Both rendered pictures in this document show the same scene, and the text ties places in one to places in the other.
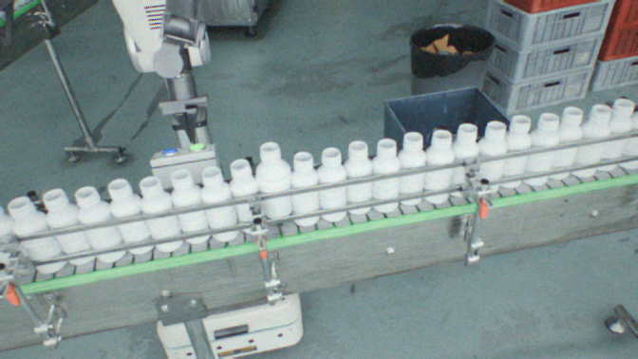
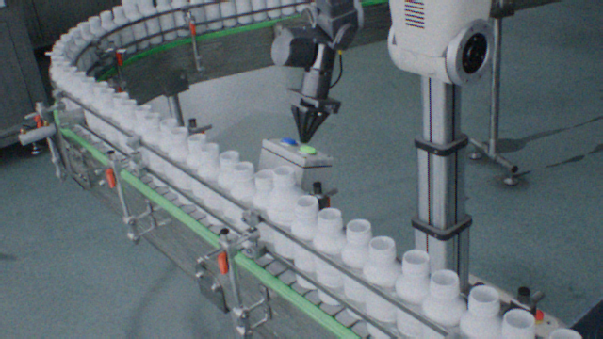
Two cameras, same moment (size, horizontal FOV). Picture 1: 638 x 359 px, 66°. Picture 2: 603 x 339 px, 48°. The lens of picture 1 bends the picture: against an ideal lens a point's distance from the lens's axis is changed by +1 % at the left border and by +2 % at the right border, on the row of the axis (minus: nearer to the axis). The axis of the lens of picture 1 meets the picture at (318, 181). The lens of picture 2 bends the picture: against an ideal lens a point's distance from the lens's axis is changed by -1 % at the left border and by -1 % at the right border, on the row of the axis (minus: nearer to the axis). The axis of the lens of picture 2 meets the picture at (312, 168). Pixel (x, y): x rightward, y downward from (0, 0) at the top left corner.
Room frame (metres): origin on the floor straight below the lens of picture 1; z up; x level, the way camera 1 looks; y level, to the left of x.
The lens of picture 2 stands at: (0.35, -0.81, 1.74)
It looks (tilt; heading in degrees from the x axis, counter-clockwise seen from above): 29 degrees down; 62
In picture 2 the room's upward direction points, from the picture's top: 6 degrees counter-clockwise
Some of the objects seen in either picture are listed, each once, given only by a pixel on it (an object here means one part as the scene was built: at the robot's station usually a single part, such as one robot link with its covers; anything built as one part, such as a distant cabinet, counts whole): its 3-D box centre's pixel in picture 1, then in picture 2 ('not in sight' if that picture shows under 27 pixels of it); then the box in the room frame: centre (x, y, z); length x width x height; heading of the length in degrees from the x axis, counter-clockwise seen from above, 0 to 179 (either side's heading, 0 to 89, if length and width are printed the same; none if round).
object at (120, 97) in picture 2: not in sight; (128, 126); (0.69, 0.72, 1.08); 0.06 x 0.06 x 0.17
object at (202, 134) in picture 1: (201, 163); (441, 202); (1.39, 0.40, 0.74); 0.11 x 0.11 x 0.40; 9
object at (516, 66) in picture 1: (538, 47); not in sight; (2.99, -1.50, 0.33); 0.61 x 0.41 x 0.22; 105
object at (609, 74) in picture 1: (615, 58); not in sight; (3.20, -2.17, 0.11); 0.61 x 0.41 x 0.22; 102
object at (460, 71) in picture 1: (445, 91); not in sight; (2.54, -0.78, 0.32); 0.45 x 0.45 x 0.64
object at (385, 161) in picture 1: (385, 176); (384, 288); (0.81, -0.14, 1.08); 0.06 x 0.06 x 0.17
